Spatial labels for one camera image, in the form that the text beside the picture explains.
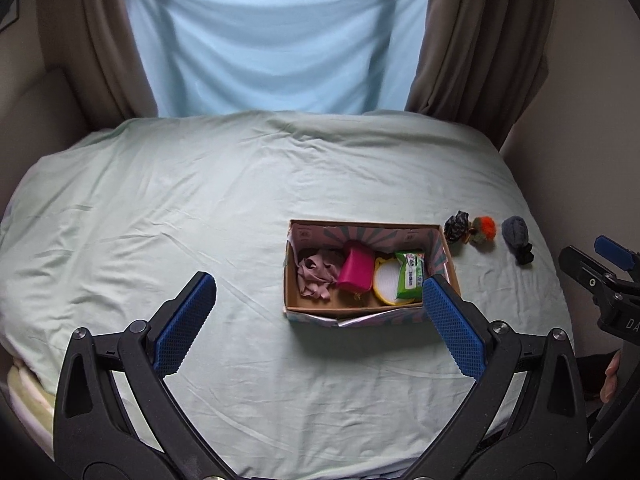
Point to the green tissue packet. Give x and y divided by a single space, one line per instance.
411 275

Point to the light blue hanging cloth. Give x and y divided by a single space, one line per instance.
214 57

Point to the pale green bed sheet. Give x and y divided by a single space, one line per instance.
101 234

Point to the grey and black sock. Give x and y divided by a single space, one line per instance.
515 234

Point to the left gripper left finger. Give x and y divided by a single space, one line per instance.
114 416

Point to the brown right curtain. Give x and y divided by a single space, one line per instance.
481 62

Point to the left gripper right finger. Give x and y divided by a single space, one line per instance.
523 418

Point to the cardboard box with patterned lining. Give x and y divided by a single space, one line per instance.
346 309

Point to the orange pompom with green leaf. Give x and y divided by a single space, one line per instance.
483 229

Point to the black printed ribbon scrunchie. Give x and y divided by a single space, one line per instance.
457 228

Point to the pink fabric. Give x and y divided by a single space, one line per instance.
318 273

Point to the person's right hand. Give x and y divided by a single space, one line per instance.
609 387

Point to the brown curtain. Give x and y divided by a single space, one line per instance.
92 42
481 62

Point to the round white yellow-rimmed pad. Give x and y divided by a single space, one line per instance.
385 282

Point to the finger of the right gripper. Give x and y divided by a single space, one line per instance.
615 253
583 269

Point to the brown left curtain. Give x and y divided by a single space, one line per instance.
92 42

